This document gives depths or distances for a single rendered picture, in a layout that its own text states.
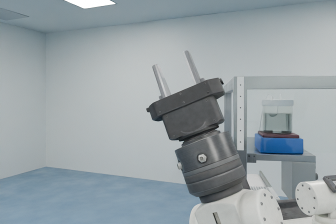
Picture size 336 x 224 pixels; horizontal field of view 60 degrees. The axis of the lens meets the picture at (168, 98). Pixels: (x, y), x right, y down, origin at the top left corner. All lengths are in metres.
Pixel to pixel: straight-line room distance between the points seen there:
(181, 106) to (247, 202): 0.16
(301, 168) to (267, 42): 3.49
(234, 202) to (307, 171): 1.15
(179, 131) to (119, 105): 5.25
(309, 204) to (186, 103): 0.37
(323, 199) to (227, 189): 0.30
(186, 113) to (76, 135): 5.95
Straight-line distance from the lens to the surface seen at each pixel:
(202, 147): 0.41
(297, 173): 1.54
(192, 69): 0.45
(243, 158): 1.42
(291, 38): 4.84
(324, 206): 0.69
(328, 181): 0.69
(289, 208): 0.87
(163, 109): 0.44
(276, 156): 1.50
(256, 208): 0.40
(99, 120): 5.96
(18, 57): 6.47
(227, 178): 0.41
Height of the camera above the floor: 1.51
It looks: level
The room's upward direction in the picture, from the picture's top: straight up
